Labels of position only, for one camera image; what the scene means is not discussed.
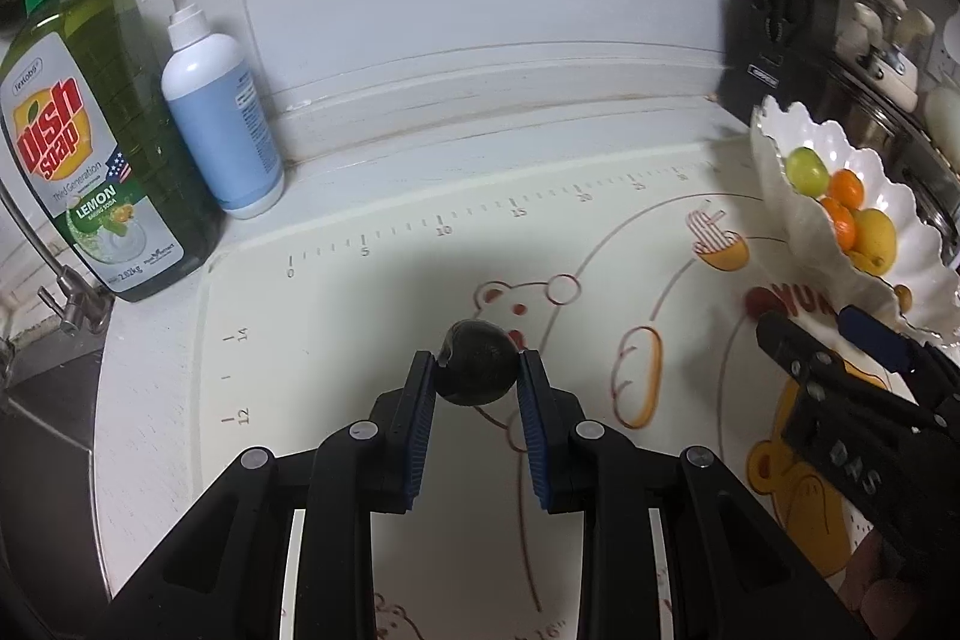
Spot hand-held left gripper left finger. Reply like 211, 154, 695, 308
105, 351, 438, 640

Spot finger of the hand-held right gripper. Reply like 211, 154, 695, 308
838, 305, 960, 412
756, 312, 893, 416

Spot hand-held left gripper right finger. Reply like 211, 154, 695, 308
517, 349, 863, 640

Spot dark avocado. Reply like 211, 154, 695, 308
436, 319, 522, 407

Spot orange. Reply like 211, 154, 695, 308
829, 169, 865, 212
819, 196, 857, 253

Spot white scalloped bowl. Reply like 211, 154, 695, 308
750, 95, 960, 348

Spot green apple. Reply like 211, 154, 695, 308
785, 146, 832, 196

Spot person's right hand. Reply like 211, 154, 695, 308
838, 527, 912, 640

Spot yellow lemon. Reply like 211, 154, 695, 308
851, 209, 899, 272

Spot cream bear print mat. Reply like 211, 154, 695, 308
191, 141, 960, 640

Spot metal shelf rack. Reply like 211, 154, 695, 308
817, 47, 960, 270

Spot white ceramic jar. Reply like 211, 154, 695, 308
922, 86, 960, 148

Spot cream lidded condiment jar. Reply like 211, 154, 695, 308
838, 1, 884, 79
877, 0, 936, 110

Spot black knife block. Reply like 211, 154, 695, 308
718, 0, 841, 112

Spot blue white pump bottle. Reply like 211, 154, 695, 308
139, 0, 286, 220

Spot metal faucet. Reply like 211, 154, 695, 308
0, 182, 113, 337

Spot metal sink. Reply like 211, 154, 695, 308
0, 325, 106, 611

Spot green dish soap bottle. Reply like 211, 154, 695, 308
0, 0, 226, 304

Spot black handled scissors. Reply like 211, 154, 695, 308
745, 0, 807, 45

